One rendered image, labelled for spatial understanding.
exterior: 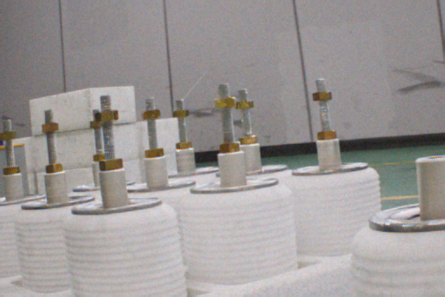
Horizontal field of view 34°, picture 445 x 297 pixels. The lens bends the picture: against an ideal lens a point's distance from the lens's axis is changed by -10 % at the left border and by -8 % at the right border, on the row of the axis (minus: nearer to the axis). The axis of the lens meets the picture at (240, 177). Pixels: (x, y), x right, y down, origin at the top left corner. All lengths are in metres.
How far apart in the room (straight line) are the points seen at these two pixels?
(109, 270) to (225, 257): 0.11
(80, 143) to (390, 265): 3.22
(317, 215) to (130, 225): 0.21
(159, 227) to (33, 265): 0.16
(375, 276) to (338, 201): 0.37
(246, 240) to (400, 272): 0.31
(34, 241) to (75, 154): 2.87
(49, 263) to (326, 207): 0.26
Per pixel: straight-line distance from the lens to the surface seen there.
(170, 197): 0.73
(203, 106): 6.50
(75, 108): 3.52
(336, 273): 0.66
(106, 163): 0.60
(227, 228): 0.63
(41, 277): 0.68
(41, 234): 0.67
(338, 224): 0.71
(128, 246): 0.57
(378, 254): 0.35
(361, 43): 5.99
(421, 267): 0.34
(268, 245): 0.64
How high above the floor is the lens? 0.31
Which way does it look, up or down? 4 degrees down
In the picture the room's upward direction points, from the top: 6 degrees counter-clockwise
